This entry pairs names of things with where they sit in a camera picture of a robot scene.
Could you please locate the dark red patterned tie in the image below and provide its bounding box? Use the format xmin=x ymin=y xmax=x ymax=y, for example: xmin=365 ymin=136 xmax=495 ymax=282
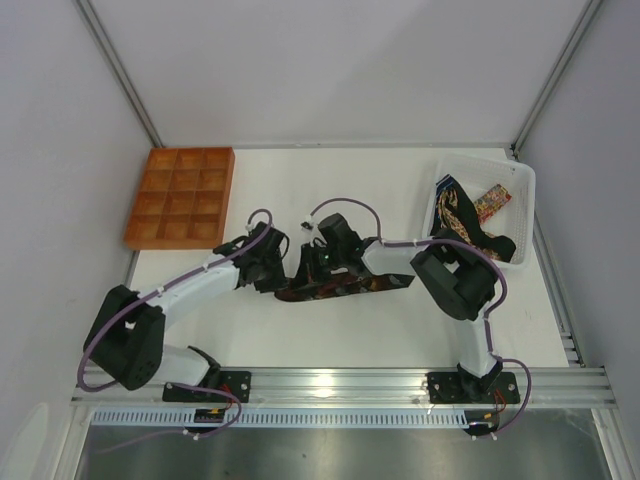
xmin=274 ymin=273 xmax=414 ymax=303

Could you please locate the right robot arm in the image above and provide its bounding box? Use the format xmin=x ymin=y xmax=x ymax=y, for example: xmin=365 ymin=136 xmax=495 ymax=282
xmin=277 ymin=213 xmax=506 ymax=401

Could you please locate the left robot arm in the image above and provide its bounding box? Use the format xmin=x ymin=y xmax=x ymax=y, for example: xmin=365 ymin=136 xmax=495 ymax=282
xmin=77 ymin=222 xmax=289 ymax=393

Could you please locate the orange wooden compartment tray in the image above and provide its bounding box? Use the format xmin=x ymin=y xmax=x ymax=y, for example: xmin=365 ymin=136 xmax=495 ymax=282
xmin=124 ymin=147 xmax=235 ymax=251

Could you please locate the white plastic mesh basket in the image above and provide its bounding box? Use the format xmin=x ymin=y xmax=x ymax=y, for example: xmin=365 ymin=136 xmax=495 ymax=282
xmin=422 ymin=154 xmax=535 ymax=271

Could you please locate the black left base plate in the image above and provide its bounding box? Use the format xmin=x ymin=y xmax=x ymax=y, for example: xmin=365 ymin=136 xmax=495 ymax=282
xmin=162 ymin=370 xmax=252 ymax=403

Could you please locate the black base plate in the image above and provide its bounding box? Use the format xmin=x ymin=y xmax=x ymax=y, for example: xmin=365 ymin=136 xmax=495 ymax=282
xmin=426 ymin=371 xmax=521 ymax=405
xmin=162 ymin=370 xmax=252 ymax=403

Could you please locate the white slotted cable duct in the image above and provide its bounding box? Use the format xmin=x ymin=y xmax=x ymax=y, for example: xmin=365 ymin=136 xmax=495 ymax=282
xmin=91 ymin=407 xmax=469 ymax=429

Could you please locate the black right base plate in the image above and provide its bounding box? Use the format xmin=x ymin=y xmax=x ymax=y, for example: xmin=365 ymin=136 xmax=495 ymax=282
xmin=426 ymin=371 xmax=521 ymax=405

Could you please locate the aluminium mounting rail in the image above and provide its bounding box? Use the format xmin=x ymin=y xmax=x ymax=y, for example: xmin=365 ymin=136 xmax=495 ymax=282
xmin=69 ymin=365 xmax=617 ymax=409

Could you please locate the left aluminium frame post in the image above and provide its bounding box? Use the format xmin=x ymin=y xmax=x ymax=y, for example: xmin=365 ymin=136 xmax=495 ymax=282
xmin=72 ymin=0 xmax=164 ymax=148

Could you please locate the aluminium frame post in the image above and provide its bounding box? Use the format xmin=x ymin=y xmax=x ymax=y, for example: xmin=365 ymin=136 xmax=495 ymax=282
xmin=510 ymin=0 xmax=605 ymax=160
xmin=72 ymin=0 xmax=164 ymax=148

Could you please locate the right aluminium frame post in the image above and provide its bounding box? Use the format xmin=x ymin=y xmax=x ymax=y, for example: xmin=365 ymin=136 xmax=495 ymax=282
xmin=510 ymin=0 xmax=605 ymax=160

